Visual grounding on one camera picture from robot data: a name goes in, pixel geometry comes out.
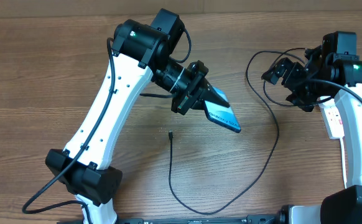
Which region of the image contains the blue Galaxy smartphone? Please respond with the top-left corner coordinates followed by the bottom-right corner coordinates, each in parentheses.
top-left (203, 100), bottom-right (241, 133)

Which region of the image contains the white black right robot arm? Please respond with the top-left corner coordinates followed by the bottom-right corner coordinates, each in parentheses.
top-left (262, 31), bottom-right (362, 223)

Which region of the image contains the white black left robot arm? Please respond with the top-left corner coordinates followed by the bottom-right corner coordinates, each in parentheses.
top-left (45, 9), bottom-right (241, 223)

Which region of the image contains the white power strip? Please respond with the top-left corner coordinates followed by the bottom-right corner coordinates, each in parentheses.
top-left (319, 98), bottom-right (345, 139)

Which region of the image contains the black USB charging cable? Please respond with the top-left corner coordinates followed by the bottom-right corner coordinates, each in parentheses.
top-left (167, 47), bottom-right (325, 216)

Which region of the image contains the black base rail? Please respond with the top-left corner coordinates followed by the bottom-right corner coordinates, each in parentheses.
top-left (58, 212), bottom-right (289, 224)

